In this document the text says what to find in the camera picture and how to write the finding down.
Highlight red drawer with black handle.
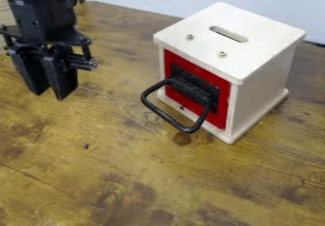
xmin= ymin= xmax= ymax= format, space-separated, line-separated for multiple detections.
xmin=141 ymin=49 xmax=232 ymax=133

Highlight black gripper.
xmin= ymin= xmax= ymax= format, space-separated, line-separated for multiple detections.
xmin=0 ymin=0 xmax=97 ymax=101

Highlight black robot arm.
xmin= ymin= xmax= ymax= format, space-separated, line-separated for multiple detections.
xmin=0 ymin=0 xmax=97 ymax=100

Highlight white wooden box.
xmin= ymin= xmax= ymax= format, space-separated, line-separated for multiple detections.
xmin=154 ymin=2 xmax=307 ymax=143

